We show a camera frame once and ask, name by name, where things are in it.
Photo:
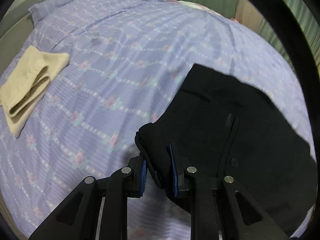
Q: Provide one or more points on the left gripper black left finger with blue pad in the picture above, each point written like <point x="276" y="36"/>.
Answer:
<point x="96" y="208"/>

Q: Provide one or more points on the black pants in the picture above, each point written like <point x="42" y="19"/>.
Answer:
<point x="228" y="128"/>

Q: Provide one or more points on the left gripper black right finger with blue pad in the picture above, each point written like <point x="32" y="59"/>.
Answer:
<point x="219" y="208"/>

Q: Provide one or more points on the purple floral bed cover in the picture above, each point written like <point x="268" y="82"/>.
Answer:
<point x="127" y="60"/>

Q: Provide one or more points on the folded beige cloth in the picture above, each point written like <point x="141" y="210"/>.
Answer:
<point x="27" y="84"/>

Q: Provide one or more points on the green curtain right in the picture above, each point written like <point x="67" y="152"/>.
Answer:
<point x="307" y="23"/>

